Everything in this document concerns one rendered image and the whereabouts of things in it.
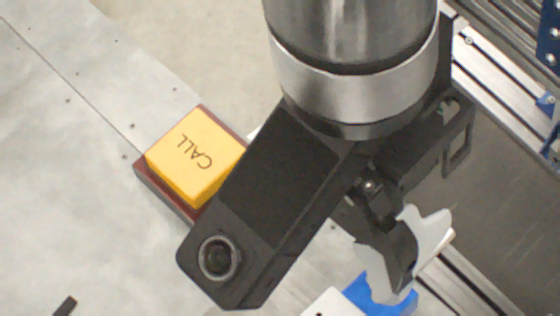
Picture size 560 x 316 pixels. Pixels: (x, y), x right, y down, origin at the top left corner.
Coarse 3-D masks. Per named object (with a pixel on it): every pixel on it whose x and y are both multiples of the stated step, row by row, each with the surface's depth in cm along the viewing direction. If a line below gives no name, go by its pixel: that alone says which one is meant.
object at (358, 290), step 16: (448, 240) 83; (432, 256) 83; (352, 288) 81; (368, 288) 81; (320, 304) 79; (336, 304) 79; (352, 304) 79; (368, 304) 80; (384, 304) 80; (400, 304) 80; (416, 304) 81
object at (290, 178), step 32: (288, 128) 55; (256, 160) 56; (288, 160) 55; (320, 160) 54; (352, 160) 54; (224, 192) 57; (256, 192) 56; (288, 192) 55; (320, 192) 54; (224, 224) 56; (256, 224) 56; (288, 224) 55; (320, 224) 56; (192, 256) 57; (224, 256) 56; (256, 256) 55; (288, 256) 56; (224, 288) 56; (256, 288) 56
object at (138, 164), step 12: (204, 108) 98; (180, 120) 98; (216, 120) 98; (228, 132) 97; (144, 156) 97; (144, 168) 96; (156, 180) 96; (168, 192) 95; (180, 204) 94; (192, 216) 94
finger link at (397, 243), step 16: (384, 224) 59; (400, 224) 59; (384, 240) 59; (400, 240) 60; (416, 240) 60; (384, 256) 61; (400, 256) 60; (416, 256) 61; (400, 272) 61; (400, 288) 64
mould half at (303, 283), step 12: (300, 264) 84; (288, 276) 83; (300, 276) 83; (312, 276) 83; (276, 288) 83; (288, 288) 83; (300, 288) 83; (312, 288) 83; (324, 288) 83; (336, 288) 83; (276, 300) 82; (288, 300) 82; (300, 300) 82; (312, 300) 82; (216, 312) 82; (228, 312) 82; (240, 312) 82; (252, 312) 82; (264, 312) 82; (276, 312) 82; (288, 312) 82; (300, 312) 82
